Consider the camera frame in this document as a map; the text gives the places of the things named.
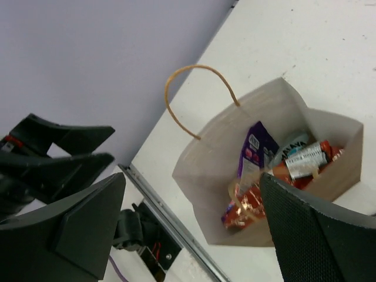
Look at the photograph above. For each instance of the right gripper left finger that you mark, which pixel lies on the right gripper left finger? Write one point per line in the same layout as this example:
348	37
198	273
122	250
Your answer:
68	240

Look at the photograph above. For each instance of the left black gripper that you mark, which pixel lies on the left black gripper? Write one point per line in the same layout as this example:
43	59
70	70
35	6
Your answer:
25	177

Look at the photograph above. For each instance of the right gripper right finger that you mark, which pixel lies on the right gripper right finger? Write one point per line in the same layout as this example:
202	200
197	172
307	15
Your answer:
317	240

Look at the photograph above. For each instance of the red Doritos chip bag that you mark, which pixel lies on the red Doritos chip bag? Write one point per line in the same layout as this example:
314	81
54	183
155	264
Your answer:
298	170

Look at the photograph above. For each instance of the grey snack packet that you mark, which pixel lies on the grey snack packet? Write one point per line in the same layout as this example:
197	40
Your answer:
295	142

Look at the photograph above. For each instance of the purple Fox's candy bag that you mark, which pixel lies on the purple Fox's candy bag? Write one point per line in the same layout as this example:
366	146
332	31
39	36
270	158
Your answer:
258	149

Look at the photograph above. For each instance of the brown paper bag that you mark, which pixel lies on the brown paper bag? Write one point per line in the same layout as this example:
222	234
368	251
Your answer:
271	130

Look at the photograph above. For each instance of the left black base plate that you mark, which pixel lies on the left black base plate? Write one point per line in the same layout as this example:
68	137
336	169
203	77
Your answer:
138	230

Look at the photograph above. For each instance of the metal table rail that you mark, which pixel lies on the metal table rail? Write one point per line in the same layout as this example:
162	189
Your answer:
173	225

